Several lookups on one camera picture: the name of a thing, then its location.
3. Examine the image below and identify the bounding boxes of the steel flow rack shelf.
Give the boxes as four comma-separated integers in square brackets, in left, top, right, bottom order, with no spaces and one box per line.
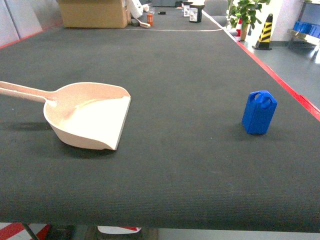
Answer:
[287,0,320,51]

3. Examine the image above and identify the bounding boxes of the orange can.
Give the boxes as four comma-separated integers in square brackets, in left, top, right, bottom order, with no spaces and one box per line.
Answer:
[147,12,154,27]

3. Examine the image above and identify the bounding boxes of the beige plastic dustpan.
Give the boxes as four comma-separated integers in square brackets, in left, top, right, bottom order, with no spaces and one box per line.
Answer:
[0,81,131,151]

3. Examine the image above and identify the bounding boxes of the wooden handled brush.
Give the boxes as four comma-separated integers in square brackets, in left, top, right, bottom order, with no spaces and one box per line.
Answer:
[135,18,151,28]

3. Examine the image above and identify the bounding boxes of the yellow black traffic cone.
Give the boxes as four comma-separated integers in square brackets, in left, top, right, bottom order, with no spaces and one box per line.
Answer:
[252,13,273,50]

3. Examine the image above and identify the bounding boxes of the red metal table frame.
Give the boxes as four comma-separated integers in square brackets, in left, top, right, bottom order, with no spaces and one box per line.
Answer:
[202,9,320,121]

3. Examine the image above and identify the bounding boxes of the dark green table mat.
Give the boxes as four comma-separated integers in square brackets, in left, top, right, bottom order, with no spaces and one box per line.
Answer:
[0,8,320,233]

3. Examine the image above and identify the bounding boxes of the red white traffic cone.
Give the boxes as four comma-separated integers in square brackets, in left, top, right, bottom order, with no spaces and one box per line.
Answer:
[234,18,243,42]

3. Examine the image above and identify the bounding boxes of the black white box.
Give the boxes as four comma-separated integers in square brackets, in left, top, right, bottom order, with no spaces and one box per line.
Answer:
[183,5,190,17]
[189,7,202,23]

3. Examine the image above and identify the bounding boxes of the large cardboard box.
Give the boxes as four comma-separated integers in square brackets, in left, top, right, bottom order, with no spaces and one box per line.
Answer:
[57,0,130,29]

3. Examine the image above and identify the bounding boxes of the blue plastic part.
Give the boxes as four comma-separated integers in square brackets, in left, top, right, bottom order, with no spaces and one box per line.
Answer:
[242,90,278,135]

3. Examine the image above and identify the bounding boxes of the potted green plant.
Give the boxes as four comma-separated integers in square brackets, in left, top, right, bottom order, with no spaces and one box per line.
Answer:
[228,0,271,41]

